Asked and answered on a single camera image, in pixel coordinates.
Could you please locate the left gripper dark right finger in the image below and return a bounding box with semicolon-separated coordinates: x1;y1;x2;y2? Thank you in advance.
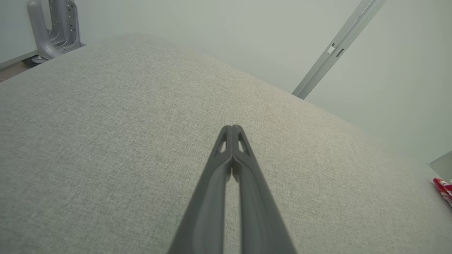
232;125;297;254

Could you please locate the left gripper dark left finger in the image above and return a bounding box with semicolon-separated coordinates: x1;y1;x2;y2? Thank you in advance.
167;125;234;254

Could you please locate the red and white garment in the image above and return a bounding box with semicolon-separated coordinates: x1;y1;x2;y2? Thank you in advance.
432;177;452;208

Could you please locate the grey partition post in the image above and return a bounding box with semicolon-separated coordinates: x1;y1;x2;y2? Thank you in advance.
291;0;387;100

